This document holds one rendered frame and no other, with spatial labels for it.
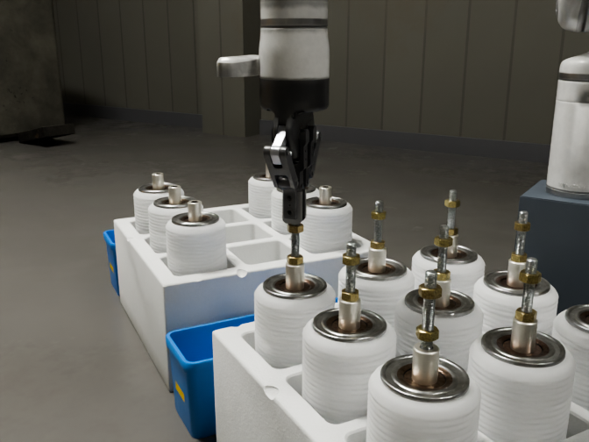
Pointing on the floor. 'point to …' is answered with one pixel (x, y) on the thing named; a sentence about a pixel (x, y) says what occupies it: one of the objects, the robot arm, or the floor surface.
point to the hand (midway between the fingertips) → (294, 204)
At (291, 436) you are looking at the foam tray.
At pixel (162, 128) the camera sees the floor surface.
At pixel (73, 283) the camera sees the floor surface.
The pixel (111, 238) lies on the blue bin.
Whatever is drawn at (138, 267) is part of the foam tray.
